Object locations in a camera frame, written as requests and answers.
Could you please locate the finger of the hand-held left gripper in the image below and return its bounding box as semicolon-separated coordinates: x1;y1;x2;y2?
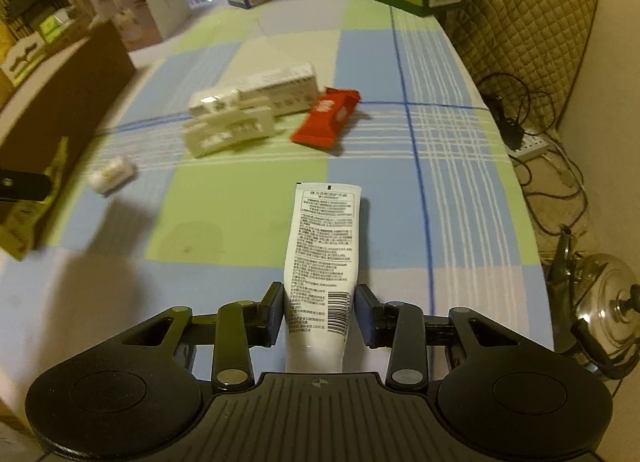
0;169;54;203

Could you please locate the stainless steel kettle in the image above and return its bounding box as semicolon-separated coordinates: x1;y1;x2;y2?
547;226;640;379

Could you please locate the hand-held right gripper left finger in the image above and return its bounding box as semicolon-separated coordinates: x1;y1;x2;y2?
107;281;285;390

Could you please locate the white plastic blister pack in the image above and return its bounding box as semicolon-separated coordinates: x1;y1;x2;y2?
181;96;277;159

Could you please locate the green tissue packet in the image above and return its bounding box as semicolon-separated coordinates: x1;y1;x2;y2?
40;12;69;42

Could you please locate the quilted beige chair cover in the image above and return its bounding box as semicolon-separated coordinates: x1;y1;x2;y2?
444;0;599;140

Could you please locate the large white cream tube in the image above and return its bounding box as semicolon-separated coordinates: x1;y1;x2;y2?
284;182;363;374

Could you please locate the black plug adapter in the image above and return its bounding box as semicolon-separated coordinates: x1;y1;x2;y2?
500;115;524;149

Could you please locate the white power strip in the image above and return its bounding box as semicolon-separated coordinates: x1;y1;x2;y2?
514;135;552;159

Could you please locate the yellow snack packet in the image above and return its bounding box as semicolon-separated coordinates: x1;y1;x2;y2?
0;136;69;261

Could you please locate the small white tube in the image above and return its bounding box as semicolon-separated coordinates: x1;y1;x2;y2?
89;156;138;194

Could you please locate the red snack packet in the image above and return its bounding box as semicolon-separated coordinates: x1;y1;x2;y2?
290;87;362;151

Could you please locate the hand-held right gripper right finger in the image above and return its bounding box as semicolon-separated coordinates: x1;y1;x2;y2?
354;283;534;389

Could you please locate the long white medicine box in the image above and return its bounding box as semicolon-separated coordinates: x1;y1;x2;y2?
189;61;319;117

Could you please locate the power strip with cables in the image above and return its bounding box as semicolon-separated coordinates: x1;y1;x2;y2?
477;72;601;245

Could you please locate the checked tablecloth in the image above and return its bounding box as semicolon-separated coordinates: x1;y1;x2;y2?
0;0;557;388

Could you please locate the box of tissue packs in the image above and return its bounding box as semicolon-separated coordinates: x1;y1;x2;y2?
0;35;53;89

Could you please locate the brown storage box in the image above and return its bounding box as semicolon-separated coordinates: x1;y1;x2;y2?
0;17;137;170

